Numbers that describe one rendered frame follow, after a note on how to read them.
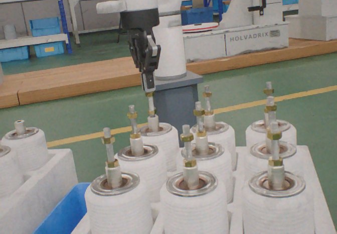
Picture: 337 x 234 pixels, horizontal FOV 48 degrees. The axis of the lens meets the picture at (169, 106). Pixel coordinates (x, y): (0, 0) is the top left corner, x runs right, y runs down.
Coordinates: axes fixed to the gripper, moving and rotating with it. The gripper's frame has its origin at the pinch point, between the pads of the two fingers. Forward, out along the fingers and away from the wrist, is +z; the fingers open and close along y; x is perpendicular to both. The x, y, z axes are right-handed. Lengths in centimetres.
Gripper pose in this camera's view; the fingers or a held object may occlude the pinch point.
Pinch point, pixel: (148, 81)
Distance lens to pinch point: 77.2
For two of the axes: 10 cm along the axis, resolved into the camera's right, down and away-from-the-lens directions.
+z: 1.1, 9.6, 2.7
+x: -9.1, 2.1, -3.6
